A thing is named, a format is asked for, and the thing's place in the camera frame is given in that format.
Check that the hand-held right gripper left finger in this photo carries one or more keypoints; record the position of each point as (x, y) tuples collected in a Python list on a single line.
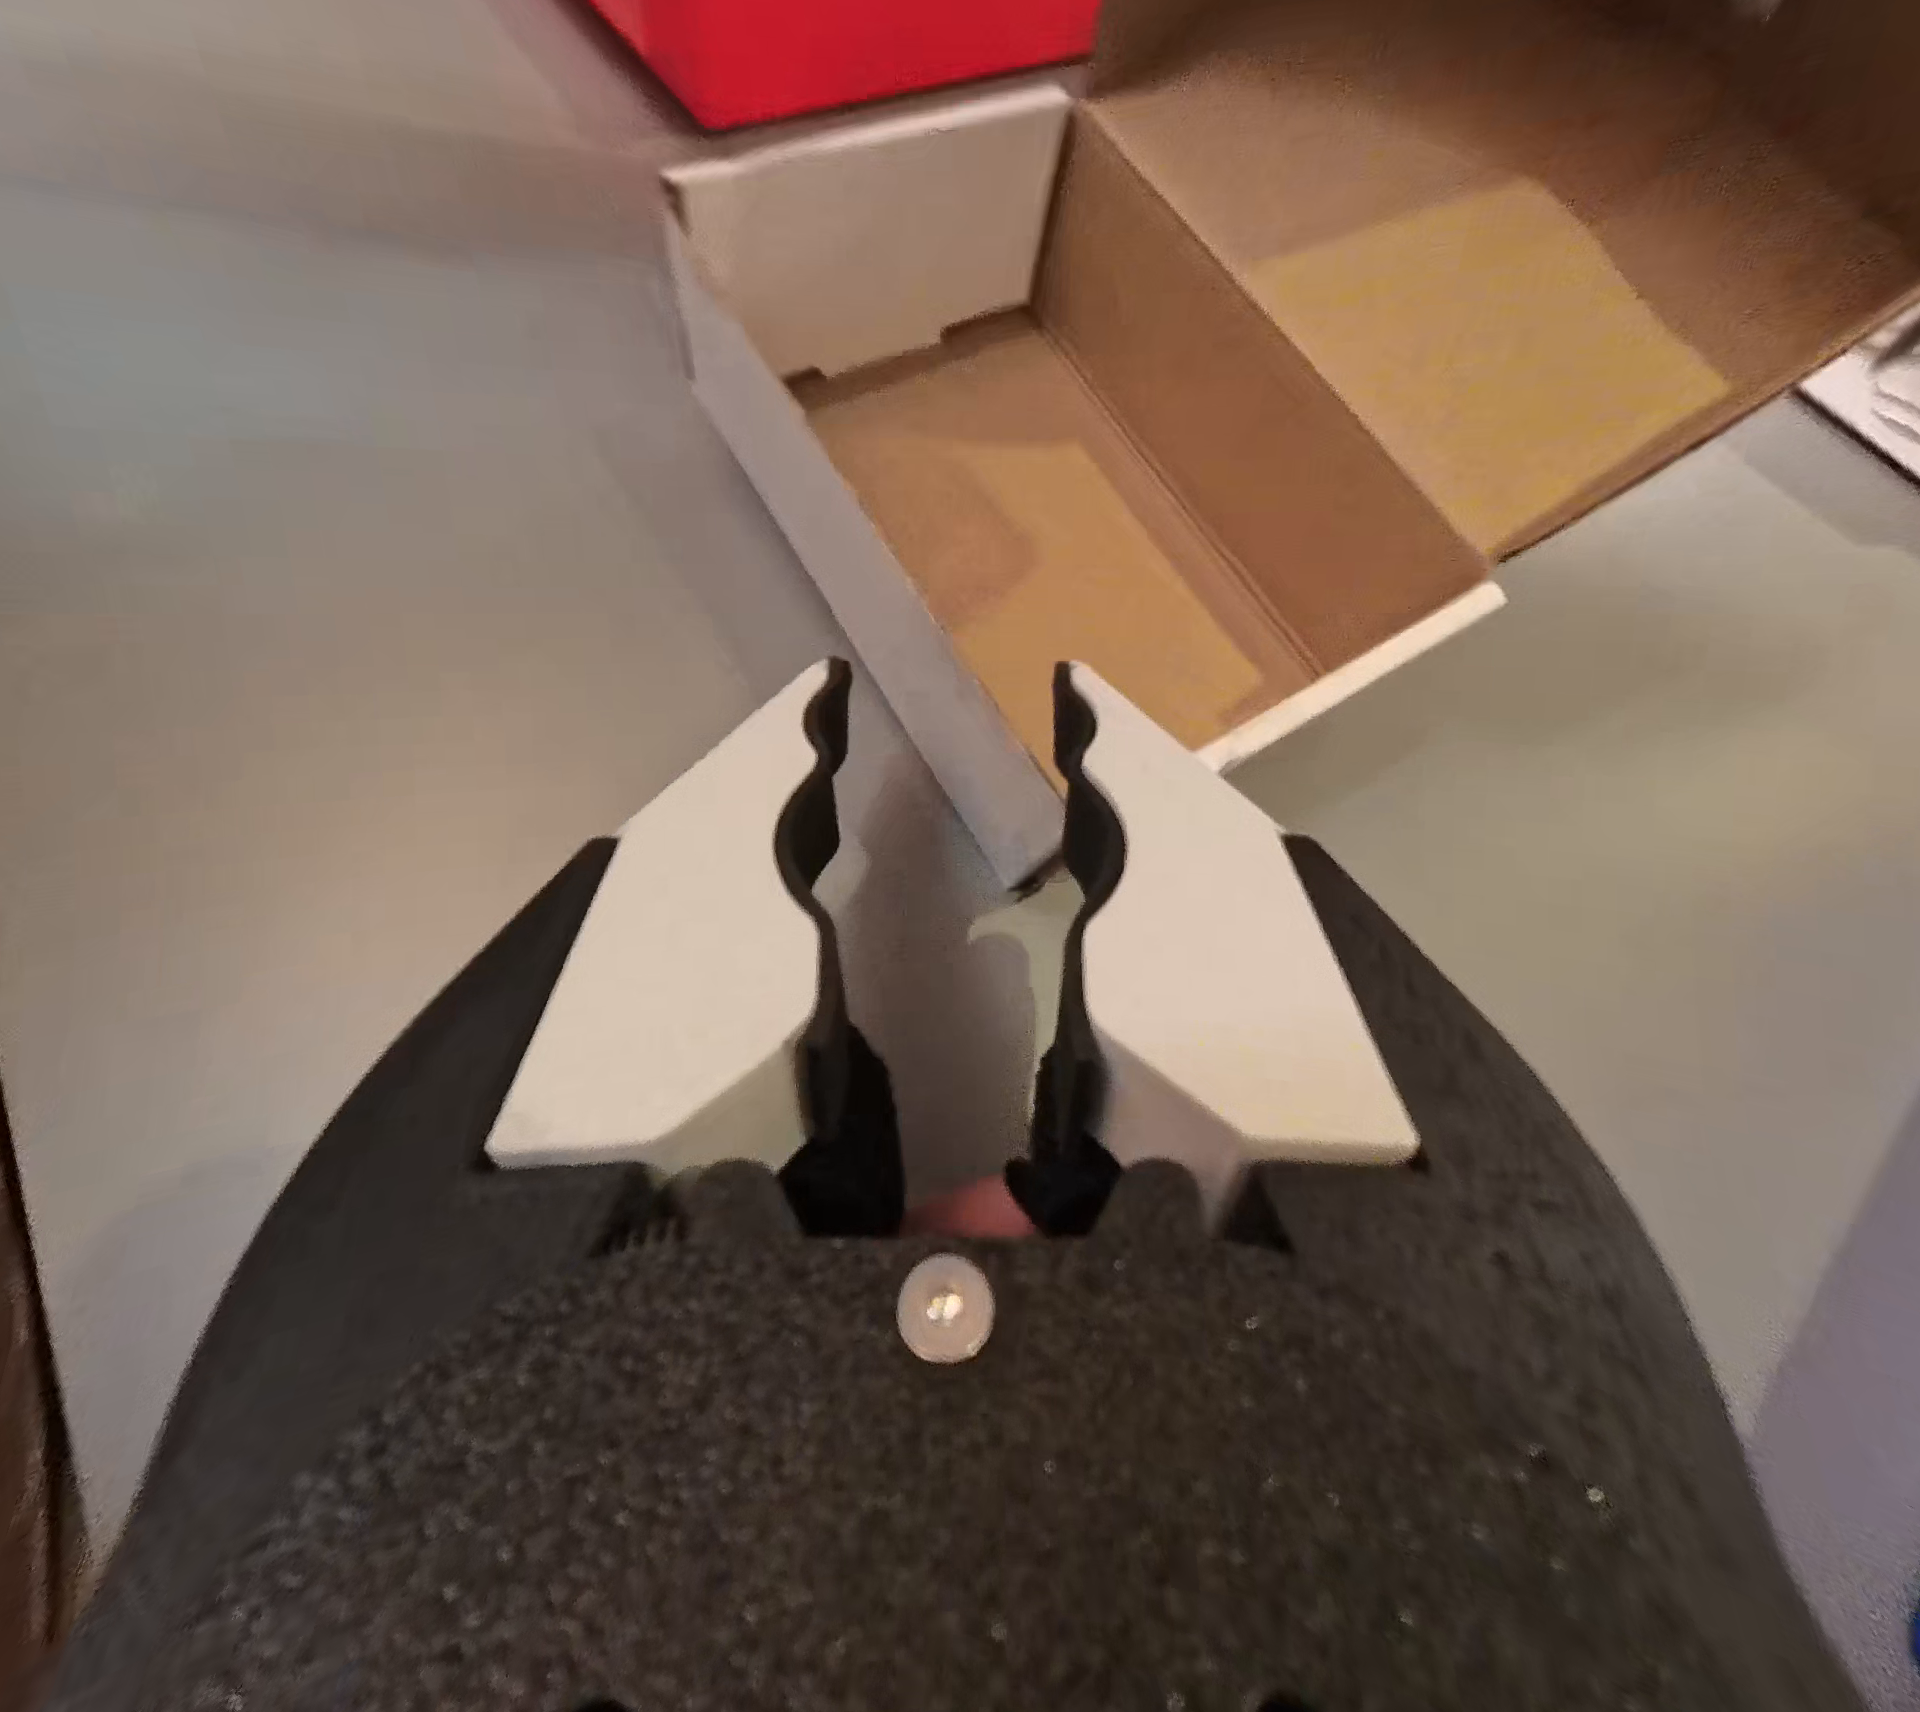
[(661, 993)]

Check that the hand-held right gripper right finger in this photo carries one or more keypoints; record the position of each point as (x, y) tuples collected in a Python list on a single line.
[(1245, 993)]

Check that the white cardboard box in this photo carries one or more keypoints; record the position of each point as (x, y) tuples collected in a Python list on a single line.
[(1350, 317)]

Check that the white printed paper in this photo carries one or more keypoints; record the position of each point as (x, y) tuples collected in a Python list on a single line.
[(1875, 392)]

